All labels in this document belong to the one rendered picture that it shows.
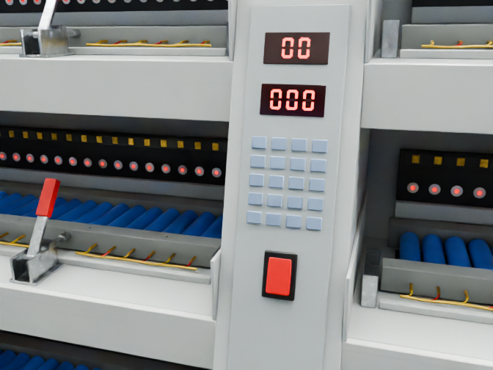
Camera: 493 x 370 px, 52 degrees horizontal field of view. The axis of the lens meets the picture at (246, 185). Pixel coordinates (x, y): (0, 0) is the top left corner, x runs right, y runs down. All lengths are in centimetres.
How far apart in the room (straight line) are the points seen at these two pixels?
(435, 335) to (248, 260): 14
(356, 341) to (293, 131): 15
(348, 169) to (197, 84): 13
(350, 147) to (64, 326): 28
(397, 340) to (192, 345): 15
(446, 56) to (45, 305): 38
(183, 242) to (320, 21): 23
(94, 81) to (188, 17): 20
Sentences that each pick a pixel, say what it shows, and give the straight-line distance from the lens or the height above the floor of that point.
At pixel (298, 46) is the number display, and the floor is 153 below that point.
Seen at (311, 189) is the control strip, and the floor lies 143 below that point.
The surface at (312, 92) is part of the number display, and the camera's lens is 36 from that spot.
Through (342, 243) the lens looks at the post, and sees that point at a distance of 36.
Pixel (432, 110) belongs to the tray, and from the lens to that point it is 37.
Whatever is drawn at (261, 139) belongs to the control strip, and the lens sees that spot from 36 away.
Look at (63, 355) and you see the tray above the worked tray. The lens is 67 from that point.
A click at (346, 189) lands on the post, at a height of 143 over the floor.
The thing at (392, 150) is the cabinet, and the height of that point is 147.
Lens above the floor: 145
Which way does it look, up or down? 3 degrees down
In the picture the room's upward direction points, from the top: 4 degrees clockwise
